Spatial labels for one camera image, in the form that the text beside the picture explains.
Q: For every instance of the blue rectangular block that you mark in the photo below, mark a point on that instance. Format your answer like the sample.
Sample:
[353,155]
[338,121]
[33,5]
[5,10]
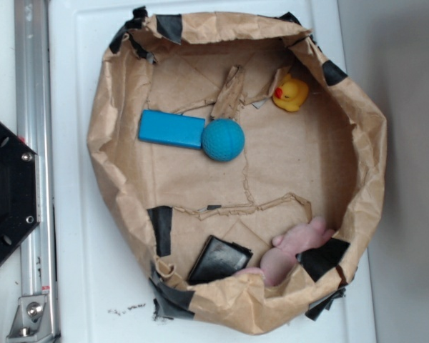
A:
[171,129]

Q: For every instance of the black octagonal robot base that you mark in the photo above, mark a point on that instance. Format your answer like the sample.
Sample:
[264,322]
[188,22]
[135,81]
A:
[18,198]

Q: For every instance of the blue textured ball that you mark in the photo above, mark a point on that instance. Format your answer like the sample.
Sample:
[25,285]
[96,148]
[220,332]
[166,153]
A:
[223,140]

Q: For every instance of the black leather wallet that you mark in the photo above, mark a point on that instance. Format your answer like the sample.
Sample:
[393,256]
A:
[218,259]

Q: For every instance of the brown paper bag bin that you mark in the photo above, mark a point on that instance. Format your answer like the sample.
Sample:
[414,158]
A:
[327,159]

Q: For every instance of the pink plush toy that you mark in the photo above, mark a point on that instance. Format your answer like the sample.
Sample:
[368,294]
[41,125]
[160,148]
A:
[278,261]

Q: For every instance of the yellow rubber duck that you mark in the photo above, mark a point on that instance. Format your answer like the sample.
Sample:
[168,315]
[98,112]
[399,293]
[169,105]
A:
[290,94]

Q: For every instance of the metal corner bracket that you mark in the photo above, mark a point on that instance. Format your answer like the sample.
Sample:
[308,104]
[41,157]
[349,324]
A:
[34,321]

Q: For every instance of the aluminium extrusion rail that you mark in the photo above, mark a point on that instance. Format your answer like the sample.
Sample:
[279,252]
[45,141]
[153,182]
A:
[33,113]

